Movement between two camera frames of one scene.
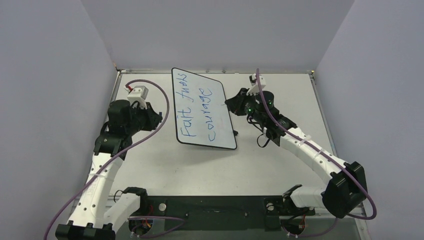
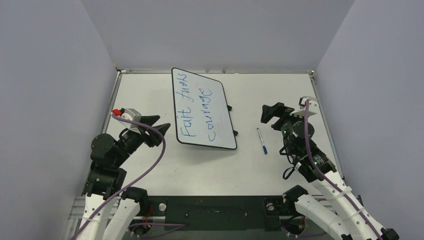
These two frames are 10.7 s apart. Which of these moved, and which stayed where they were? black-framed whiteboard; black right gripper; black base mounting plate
Moved: black right gripper
Stayed: black base mounting plate; black-framed whiteboard
